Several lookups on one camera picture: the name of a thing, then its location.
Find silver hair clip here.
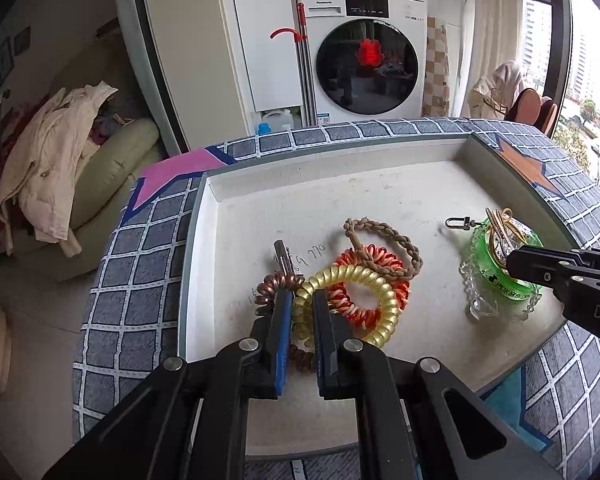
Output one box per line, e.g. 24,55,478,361
272,240,296,281

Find white tray with grey rim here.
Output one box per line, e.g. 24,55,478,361
177,130,588,457

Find white front-load washing machine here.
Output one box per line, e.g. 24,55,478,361
295,0,427,127

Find cream jacket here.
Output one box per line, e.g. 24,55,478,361
0,82,118,259

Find brown braided rope bracelet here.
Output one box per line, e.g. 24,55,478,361
342,217,425,283

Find framed wall pictures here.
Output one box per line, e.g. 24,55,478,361
0,26,32,113

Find clear bead bracelet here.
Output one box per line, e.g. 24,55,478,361
459,255,543,323

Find clear plastic jug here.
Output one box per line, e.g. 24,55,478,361
260,109,295,133

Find brown chair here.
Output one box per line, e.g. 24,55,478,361
505,87,559,137

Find yellow spiral hair tie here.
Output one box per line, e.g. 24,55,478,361
291,265,401,350

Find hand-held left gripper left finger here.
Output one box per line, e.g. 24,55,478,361
45,291,294,480

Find white cabinet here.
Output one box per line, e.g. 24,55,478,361
227,0,304,113

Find cream sofa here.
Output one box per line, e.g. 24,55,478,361
10,117,163,282

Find checkered board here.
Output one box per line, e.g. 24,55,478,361
422,16,452,118

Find beige cloth on chair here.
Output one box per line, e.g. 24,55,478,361
471,60,527,121

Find dark window frame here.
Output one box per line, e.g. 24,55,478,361
522,0,575,133

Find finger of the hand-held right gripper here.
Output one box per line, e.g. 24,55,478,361
555,272,600,352
505,245,600,301

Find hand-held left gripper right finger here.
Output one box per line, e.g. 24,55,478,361
311,289,563,480

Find copper spiral hair tie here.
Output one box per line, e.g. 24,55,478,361
254,272,317,373

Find orange white spiral hair tie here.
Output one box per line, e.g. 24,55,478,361
327,245,411,333

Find mop with red handle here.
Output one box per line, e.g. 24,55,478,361
270,2,318,127

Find green wristband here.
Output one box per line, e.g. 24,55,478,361
462,225,543,311

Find gold hair clip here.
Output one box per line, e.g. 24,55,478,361
484,207,528,268

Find grey grid tablecloth with stars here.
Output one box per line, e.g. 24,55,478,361
72,117,600,480

